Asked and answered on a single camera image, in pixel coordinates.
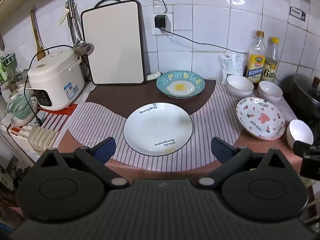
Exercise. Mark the clear plastic salt bag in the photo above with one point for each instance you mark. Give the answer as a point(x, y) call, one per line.
point(232, 62)

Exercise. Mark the wooden spatula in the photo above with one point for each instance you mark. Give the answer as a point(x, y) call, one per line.
point(38, 40)

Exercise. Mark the glass wok lid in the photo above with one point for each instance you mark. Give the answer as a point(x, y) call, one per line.
point(306, 88)

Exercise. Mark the black wok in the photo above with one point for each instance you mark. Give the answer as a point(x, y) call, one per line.
point(290, 90)

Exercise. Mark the yellow label cooking wine bottle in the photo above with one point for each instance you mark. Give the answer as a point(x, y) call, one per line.
point(255, 62)

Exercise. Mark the black plug adapter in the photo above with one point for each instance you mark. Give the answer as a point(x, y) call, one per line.
point(160, 22)

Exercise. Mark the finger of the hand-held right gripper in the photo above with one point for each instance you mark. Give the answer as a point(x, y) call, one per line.
point(301, 148)
point(311, 167)

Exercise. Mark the pink patterned plate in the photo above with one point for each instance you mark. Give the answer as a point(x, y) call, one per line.
point(261, 118)

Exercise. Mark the glass pot lid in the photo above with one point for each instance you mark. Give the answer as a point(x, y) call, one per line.
point(18, 76)

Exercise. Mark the blue fried egg plate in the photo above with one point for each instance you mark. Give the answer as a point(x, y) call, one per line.
point(180, 86)

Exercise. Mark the steel ladle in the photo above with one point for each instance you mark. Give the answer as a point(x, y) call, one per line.
point(77, 32)

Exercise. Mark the white wall outlet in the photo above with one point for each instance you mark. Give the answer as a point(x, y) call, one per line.
point(169, 22)

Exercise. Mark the white rice cooker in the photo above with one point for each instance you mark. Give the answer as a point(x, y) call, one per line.
point(56, 80)

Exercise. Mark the white ribbed bowl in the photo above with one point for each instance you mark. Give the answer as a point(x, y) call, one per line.
point(270, 90)
point(300, 132)
point(239, 83)

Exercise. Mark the white plate with black rim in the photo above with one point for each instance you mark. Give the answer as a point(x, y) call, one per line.
point(158, 127)

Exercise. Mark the yellow cap vinegar bottle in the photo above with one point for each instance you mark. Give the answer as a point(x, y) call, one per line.
point(271, 65)

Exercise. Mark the blue wall sticker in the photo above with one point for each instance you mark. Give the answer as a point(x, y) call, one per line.
point(298, 13)

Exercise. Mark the striped green dishcloth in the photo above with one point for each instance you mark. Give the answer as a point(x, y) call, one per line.
point(41, 140)

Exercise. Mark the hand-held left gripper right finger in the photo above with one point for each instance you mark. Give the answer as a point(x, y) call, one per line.
point(221, 150)

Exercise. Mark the white peeler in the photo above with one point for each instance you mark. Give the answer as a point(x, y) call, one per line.
point(64, 15)

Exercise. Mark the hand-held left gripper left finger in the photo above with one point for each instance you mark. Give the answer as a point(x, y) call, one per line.
point(106, 150)

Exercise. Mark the green utensil holder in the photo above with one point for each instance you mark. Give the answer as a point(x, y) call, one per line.
point(7, 63)

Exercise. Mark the green colander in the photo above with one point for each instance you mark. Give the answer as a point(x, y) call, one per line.
point(20, 107)

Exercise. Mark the white cutting board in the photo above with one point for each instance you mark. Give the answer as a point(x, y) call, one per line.
point(113, 45)

